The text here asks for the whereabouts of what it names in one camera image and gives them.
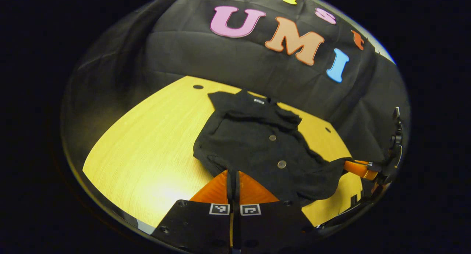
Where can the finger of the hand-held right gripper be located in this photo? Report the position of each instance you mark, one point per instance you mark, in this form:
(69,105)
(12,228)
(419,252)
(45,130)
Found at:
(358,168)

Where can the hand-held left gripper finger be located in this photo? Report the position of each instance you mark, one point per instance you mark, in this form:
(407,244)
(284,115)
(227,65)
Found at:
(237,195)
(229,195)

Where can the black buttoned shirt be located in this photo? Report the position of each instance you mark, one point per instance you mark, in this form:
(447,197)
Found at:
(254,147)

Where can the black backdrop cloth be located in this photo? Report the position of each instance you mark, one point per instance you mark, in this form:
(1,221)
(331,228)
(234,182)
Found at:
(220,59)

